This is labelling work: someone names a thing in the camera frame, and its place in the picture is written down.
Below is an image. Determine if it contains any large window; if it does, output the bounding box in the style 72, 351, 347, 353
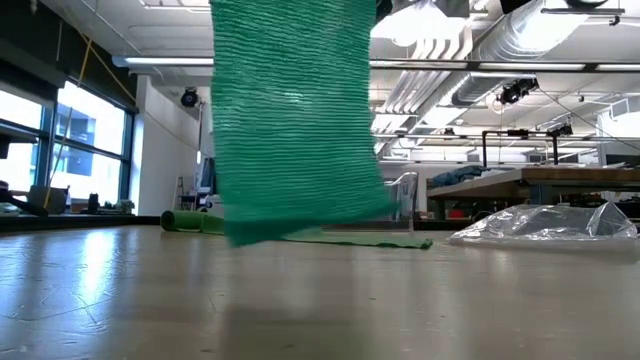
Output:
0, 79, 136, 216

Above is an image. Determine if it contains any long ceiling light rail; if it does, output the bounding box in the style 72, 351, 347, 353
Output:
111, 55, 640, 72

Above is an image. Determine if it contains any wooden workbench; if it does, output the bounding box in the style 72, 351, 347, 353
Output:
427, 167, 640, 221

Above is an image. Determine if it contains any silver ceiling air duct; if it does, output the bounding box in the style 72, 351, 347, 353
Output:
449, 0, 594, 109

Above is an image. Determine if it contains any black round wall fixture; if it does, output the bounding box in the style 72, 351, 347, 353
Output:
179, 87, 200, 109

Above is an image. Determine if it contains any cardboard box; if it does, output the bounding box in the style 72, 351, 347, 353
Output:
27, 184, 70, 216

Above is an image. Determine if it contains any black metal table frame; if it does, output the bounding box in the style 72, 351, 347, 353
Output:
0, 213, 640, 236

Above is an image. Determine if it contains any blue cloth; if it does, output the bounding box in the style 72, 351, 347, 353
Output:
430, 165, 490, 189

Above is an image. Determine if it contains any black pipe rig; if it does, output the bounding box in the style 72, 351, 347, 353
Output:
481, 127, 575, 167

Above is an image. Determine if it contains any black ceiling track fixture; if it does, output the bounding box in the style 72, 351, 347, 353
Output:
542, 0, 626, 26

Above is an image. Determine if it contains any clear plastic container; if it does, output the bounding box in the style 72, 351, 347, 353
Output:
384, 171, 420, 225

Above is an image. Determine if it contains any black ceiling camera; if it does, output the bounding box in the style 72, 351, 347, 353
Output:
497, 77, 541, 106

